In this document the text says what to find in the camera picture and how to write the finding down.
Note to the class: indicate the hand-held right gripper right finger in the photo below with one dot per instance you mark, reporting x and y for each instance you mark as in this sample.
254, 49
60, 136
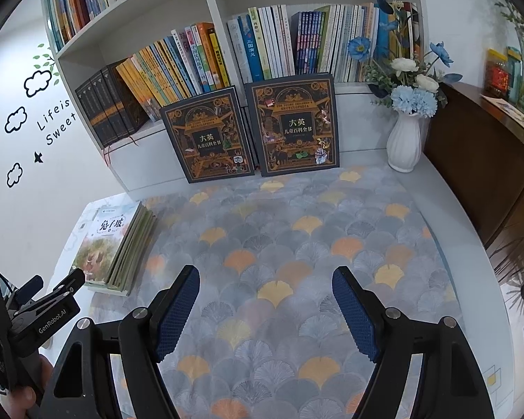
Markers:
356, 314

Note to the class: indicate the teal box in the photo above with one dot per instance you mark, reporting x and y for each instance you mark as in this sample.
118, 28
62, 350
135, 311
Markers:
515, 74

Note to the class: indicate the dark ornate encyclopedia book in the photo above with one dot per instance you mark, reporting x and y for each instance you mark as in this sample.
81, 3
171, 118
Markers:
294, 126
207, 139

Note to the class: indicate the black outline cloud sticker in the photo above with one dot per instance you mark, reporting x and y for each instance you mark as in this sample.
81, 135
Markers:
16, 118
14, 175
39, 83

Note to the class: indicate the ginkgo patterned rug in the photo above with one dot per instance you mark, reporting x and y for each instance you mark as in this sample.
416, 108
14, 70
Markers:
288, 235

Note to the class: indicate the row of yellow spined books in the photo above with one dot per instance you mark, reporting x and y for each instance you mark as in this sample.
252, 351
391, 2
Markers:
174, 65

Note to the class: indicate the red jar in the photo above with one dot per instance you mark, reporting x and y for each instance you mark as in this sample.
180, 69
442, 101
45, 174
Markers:
497, 74

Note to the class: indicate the stack of thin books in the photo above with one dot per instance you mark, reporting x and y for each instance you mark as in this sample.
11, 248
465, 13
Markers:
109, 244

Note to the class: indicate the tree and bear wall sticker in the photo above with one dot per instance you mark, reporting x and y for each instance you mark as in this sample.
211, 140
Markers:
46, 61

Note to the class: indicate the person's left hand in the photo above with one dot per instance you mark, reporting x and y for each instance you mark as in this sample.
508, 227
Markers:
22, 401

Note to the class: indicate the black lettering wall sticker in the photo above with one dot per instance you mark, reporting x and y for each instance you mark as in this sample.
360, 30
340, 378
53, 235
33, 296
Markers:
56, 122

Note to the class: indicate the brown wooden cabinet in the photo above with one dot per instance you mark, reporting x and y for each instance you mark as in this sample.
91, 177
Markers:
476, 161

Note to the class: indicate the blue white artificial flowers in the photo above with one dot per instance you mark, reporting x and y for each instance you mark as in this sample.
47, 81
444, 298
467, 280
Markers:
412, 96

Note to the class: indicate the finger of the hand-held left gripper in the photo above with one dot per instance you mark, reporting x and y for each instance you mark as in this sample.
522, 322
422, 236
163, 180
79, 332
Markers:
56, 290
28, 290

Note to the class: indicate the white ribbed vase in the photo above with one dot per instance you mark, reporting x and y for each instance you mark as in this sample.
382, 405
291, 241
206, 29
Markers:
404, 144

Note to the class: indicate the row of white blue books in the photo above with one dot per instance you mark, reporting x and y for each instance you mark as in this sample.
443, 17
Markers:
288, 39

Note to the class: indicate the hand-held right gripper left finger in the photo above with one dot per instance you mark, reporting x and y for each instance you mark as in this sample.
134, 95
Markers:
177, 314

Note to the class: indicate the black star wall sticker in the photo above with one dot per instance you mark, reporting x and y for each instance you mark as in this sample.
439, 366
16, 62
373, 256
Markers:
38, 157

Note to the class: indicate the flat illustrated booklet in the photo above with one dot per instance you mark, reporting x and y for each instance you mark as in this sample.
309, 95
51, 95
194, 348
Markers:
511, 115

